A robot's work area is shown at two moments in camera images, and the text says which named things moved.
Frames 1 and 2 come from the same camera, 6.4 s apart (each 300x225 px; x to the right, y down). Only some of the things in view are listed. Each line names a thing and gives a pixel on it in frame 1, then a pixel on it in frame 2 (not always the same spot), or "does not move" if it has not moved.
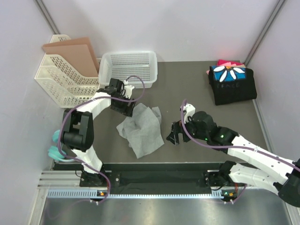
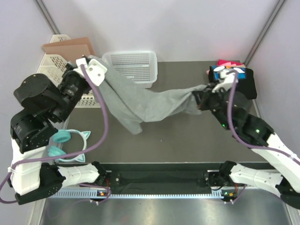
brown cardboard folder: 78,53 does not move
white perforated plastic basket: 123,64 does not move
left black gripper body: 121,102 to 73,86
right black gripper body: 201,135 to 211,101
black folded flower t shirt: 231,84 does not move
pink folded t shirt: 234,63 does not move
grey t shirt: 143,130 to 137,104
